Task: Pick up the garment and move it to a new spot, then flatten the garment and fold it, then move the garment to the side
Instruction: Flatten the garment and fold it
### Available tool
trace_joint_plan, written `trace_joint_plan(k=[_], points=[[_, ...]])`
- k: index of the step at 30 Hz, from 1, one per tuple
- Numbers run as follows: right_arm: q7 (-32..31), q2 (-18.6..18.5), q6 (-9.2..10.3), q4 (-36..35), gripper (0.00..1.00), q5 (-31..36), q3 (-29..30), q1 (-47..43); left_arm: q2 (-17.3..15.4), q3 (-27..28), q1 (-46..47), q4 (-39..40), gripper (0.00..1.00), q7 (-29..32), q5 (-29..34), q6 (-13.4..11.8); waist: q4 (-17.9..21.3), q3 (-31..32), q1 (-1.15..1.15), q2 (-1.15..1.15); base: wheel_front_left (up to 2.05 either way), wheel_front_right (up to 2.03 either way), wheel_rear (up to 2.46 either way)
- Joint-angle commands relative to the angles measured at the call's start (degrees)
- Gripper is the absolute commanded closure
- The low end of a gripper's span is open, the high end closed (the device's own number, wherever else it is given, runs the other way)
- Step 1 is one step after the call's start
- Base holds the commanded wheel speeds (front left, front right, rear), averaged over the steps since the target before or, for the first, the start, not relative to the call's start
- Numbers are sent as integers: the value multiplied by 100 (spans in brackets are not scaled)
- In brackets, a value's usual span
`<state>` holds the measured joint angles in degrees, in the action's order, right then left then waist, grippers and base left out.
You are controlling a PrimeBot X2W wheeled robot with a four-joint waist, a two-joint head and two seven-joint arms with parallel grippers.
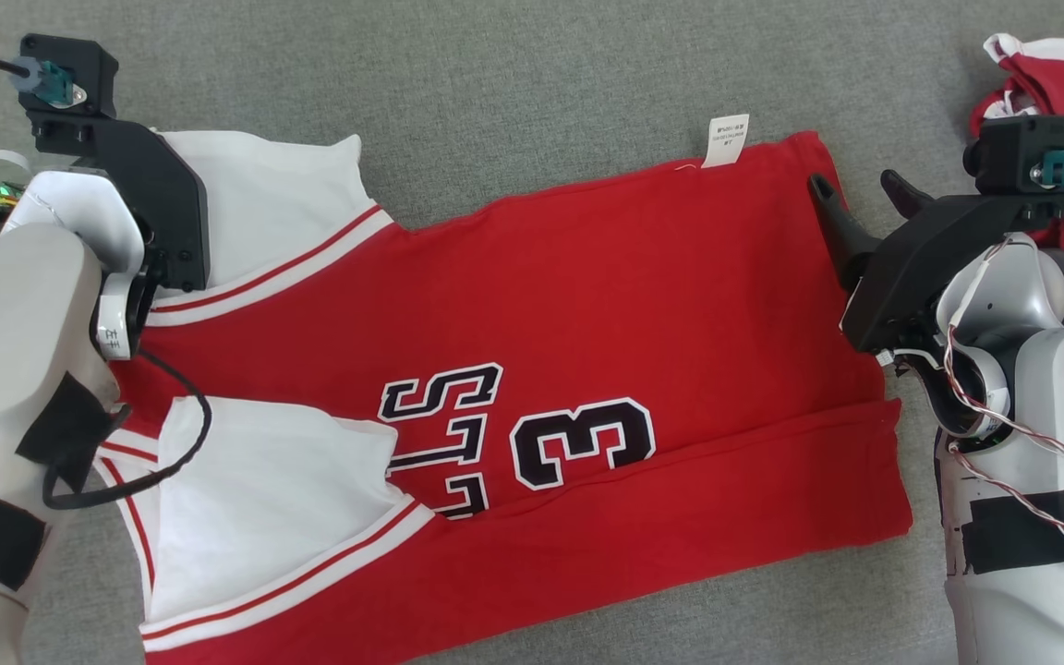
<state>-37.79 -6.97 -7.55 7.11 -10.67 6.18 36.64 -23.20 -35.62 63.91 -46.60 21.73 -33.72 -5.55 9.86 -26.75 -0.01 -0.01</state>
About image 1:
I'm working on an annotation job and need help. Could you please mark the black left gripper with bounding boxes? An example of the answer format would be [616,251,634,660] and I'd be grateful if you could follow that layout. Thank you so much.
[33,115,210,292]

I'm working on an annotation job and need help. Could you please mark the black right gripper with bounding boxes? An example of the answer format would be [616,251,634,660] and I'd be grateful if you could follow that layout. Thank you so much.
[807,170,1064,357]

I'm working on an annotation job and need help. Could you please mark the red jersey with white sleeves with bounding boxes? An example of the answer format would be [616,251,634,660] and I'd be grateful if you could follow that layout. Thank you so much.
[93,114,914,665]

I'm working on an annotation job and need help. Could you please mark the teal left camera connector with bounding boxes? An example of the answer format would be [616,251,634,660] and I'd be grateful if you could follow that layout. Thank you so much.
[12,57,86,105]

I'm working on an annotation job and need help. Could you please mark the twisted red white wires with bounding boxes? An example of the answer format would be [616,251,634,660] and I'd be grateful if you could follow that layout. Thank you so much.
[942,235,1064,549]

